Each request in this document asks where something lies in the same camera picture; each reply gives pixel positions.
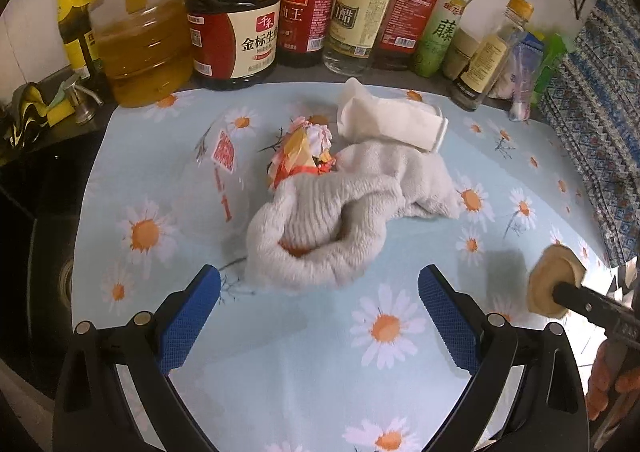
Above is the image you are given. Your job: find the green label sauce bottle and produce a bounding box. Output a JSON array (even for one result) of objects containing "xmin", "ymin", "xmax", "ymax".
[{"xmin": 56, "ymin": 0, "xmax": 109, "ymax": 81}]

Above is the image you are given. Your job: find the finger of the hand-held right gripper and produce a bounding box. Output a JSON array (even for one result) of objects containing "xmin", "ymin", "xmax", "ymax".
[{"xmin": 552, "ymin": 281, "xmax": 612, "ymax": 327}]

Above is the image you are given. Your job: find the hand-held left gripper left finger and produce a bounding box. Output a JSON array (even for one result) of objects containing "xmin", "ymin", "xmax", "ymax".
[{"xmin": 52, "ymin": 264, "xmax": 222, "ymax": 452}]

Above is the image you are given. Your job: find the clear plastic bag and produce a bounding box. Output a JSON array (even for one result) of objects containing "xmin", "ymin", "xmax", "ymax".
[{"xmin": 191, "ymin": 112, "xmax": 282, "ymax": 260}]

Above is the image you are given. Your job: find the dark soy sauce jug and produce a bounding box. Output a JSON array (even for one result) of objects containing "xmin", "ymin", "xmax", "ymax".
[{"xmin": 184, "ymin": 0, "xmax": 282, "ymax": 92}]

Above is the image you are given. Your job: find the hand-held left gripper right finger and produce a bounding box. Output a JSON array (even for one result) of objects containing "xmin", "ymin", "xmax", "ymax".
[{"xmin": 418, "ymin": 264, "xmax": 590, "ymax": 452}]

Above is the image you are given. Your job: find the white paper cup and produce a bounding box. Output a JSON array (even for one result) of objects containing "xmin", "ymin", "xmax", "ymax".
[{"xmin": 335, "ymin": 77, "xmax": 449, "ymax": 153}]

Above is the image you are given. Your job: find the grey towel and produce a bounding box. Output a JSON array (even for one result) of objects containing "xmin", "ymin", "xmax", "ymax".
[{"xmin": 244, "ymin": 139, "xmax": 462, "ymax": 296}]

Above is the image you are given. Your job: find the large cooking oil jug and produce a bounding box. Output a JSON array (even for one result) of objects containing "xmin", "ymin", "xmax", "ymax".
[{"xmin": 86, "ymin": 0, "xmax": 194, "ymax": 109}]

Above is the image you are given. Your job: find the person's right hand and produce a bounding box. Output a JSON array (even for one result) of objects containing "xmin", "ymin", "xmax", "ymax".
[{"xmin": 584, "ymin": 339, "xmax": 640, "ymax": 424}]

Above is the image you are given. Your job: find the colourful wrapper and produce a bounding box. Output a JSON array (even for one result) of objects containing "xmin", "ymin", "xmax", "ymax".
[{"xmin": 266, "ymin": 115, "xmax": 342, "ymax": 191}]

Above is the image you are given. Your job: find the floral light blue tablecloth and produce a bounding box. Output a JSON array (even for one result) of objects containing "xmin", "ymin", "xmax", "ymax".
[{"xmin": 70, "ymin": 79, "xmax": 628, "ymax": 452}]

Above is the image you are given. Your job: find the black sink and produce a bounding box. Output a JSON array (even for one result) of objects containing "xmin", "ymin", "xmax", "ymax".
[{"xmin": 0, "ymin": 122, "xmax": 117, "ymax": 405}]

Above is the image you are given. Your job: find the yellow cap vinegar bottle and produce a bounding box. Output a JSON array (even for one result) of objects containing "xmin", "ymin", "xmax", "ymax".
[{"xmin": 321, "ymin": 0, "xmax": 407, "ymax": 77}]

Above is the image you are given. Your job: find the metal soap dispenser pump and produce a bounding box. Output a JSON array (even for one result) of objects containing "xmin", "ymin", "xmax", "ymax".
[{"xmin": 61, "ymin": 71, "xmax": 104, "ymax": 126}]

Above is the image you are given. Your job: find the red label dark bottle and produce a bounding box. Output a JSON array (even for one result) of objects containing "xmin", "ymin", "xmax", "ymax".
[{"xmin": 276, "ymin": 0, "xmax": 349, "ymax": 69}]

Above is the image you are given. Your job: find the clear bottle red label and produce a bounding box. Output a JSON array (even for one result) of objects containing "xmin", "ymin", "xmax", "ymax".
[{"xmin": 374, "ymin": 0, "xmax": 454, "ymax": 72}]

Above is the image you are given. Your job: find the yellow green sponge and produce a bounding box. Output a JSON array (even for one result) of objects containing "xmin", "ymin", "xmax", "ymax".
[{"xmin": 46, "ymin": 80, "xmax": 72, "ymax": 129}]

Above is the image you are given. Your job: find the black yellow cloth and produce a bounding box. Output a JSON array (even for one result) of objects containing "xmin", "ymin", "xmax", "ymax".
[{"xmin": 0, "ymin": 80, "xmax": 52, "ymax": 153}]

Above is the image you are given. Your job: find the green label clear bottle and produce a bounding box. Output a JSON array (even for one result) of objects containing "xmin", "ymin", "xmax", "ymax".
[{"xmin": 411, "ymin": 0, "xmax": 483, "ymax": 79}]

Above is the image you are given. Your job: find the green packet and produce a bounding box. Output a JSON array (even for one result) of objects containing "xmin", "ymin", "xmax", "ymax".
[{"xmin": 531, "ymin": 32, "xmax": 577, "ymax": 106}]

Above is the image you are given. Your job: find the blue white packet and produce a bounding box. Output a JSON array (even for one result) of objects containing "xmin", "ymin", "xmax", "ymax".
[{"xmin": 508, "ymin": 30, "xmax": 547, "ymax": 123}]

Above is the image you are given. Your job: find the blue patterned cloth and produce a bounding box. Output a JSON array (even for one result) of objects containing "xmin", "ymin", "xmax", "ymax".
[{"xmin": 539, "ymin": 0, "xmax": 640, "ymax": 273}]

